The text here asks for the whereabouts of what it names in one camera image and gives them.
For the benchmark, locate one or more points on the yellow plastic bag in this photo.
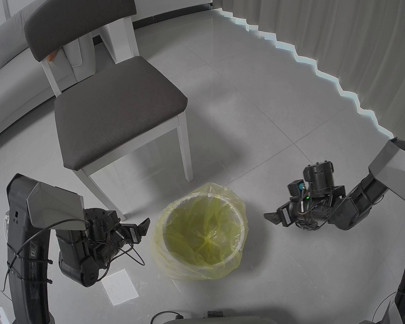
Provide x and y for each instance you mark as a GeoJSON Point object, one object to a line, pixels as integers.
{"type": "Point", "coordinates": [206, 238]}

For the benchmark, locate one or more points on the black plastic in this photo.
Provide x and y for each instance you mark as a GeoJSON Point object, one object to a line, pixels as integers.
{"type": "Point", "coordinates": [307, 227]}

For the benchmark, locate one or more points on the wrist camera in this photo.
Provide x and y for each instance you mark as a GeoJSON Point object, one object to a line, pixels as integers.
{"type": "Point", "coordinates": [114, 218]}
{"type": "Point", "coordinates": [296, 188]}

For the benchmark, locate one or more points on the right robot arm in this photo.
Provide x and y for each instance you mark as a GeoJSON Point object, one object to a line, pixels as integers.
{"type": "Point", "coordinates": [354, 208]}

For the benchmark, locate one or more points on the grey sofa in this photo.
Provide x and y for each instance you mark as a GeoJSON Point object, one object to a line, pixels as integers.
{"type": "Point", "coordinates": [17, 79]}

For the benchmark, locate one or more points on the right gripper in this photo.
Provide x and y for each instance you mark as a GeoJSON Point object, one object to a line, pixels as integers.
{"type": "Point", "coordinates": [285, 216]}

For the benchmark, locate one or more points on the white trash bin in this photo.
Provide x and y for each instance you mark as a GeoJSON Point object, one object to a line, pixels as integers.
{"type": "Point", "coordinates": [237, 238]}

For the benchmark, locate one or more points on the white chair with grey cushions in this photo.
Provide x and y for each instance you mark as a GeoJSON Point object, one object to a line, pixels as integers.
{"type": "Point", "coordinates": [118, 113]}

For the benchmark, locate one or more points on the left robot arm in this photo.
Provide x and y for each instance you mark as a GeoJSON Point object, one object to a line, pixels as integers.
{"type": "Point", "coordinates": [30, 248]}

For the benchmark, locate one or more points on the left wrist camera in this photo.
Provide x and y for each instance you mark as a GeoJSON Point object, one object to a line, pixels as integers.
{"type": "Point", "coordinates": [114, 218]}

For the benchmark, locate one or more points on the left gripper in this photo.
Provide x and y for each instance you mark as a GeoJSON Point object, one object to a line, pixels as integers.
{"type": "Point", "coordinates": [130, 236]}

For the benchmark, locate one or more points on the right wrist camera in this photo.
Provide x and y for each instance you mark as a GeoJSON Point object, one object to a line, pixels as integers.
{"type": "Point", "coordinates": [296, 188]}

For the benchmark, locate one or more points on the white curtain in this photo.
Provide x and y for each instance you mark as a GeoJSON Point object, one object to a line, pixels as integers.
{"type": "Point", "coordinates": [341, 29]}

